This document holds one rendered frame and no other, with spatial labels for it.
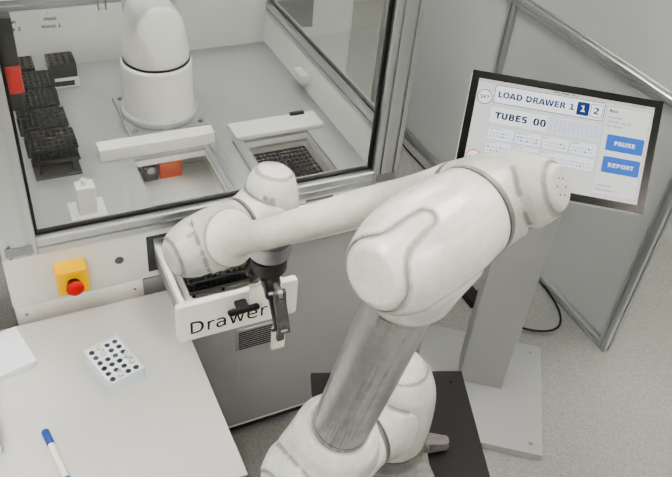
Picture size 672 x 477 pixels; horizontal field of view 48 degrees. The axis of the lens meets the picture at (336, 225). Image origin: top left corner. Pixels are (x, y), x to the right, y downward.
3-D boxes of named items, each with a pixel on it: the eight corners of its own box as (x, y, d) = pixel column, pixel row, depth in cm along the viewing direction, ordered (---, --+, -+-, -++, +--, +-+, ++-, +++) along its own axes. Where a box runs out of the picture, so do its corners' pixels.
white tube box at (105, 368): (145, 378, 171) (144, 367, 169) (112, 396, 167) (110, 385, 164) (118, 345, 178) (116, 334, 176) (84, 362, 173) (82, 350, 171)
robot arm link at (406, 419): (443, 433, 157) (462, 362, 144) (385, 486, 146) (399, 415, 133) (385, 388, 166) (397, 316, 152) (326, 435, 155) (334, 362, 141)
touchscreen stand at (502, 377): (540, 461, 254) (643, 223, 190) (407, 431, 258) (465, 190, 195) (538, 352, 292) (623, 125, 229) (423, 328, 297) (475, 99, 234)
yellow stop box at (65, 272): (91, 292, 180) (88, 269, 175) (60, 299, 177) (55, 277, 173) (87, 278, 183) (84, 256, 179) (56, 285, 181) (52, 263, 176)
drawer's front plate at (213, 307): (295, 312, 184) (298, 278, 177) (178, 343, 173) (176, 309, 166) (293, 307, 185) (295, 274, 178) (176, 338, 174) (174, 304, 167)
